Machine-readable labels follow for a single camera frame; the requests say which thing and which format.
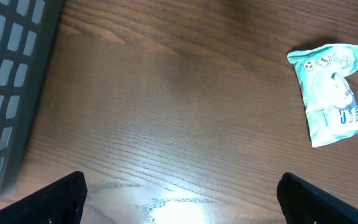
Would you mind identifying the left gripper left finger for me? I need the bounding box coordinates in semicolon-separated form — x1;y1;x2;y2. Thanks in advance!
0;171;88;224

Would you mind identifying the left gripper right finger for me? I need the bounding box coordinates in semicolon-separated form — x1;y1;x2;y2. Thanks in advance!
277;172;358;224

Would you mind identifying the teal snack packet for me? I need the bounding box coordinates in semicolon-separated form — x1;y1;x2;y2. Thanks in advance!
287;44;358;147

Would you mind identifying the grey plastic shopping basket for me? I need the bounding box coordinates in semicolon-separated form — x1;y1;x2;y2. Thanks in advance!
0;0;64;197

